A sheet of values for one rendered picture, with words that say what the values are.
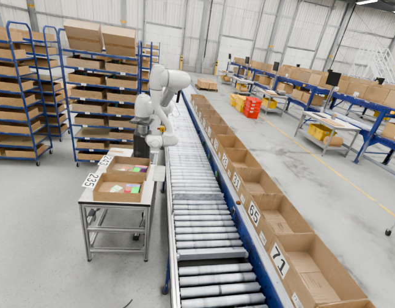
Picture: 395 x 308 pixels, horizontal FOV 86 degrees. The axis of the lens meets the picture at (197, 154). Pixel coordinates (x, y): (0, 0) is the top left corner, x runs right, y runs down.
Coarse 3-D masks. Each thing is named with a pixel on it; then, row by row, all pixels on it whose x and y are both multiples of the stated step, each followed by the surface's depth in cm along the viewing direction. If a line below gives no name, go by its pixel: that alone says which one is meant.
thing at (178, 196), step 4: (176, 196) 190; (180, 196) 191; (184, 196) 192; (188, 196) 193; (192, 196) 193; (196, 196) 194; (200, 196) 195; (204, 196) 196; (208, 196) 196; (212, 196) 197; (216, 196) 198; (220, 196) 199
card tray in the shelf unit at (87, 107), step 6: (84, 102) 328; (90, 102) 329; (96, 102) 330; (102, 102) 331; (72, 108) 302; (78, 108) 303; (84, 108) 304; (90, 108) 305; (96, 108) 306; (102, 108) 311
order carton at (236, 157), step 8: (224, 152) 226; (232, 152) 235; (240, 152) 237; (248, 152) 234; (232, 160) 240; (240, 160) 242; (248, 160) 234; (256, 160) 216; (224, 168) 223; (232, 168) 201
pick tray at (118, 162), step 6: (114, 156) 223; (120, 156) 225; (126, 156) 226; (114, 162) 225; (120, 162) 228; (126, 162) 228; (132, 162) 229; (138, 162) 229; (144, 162) 230; (150, 162) 229; (108, 168) 206; (114, 168) 219; (132, 168) 224; (138, 174) 204; (144, 174) 204; (144, 180) 208
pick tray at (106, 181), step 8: (104, 176) 195; (112, 176) 197; (120, 176) 198; (128, 176) 199; (136, 176) 199; (96, 184) 178; (104, 184) 194; (112, 184) 195; (120, 184) 197; (128, 184) 199; (136, 184) 200; (96, 192) 170; (104, 192) 171; (112, 192) 172; (120, 192) 173; (128, 192) 174; (96, 200) 174; (104, 200) 175; (112, 200) 176; (120, 200) 177; (128, 200) 177; (136, 200) 178
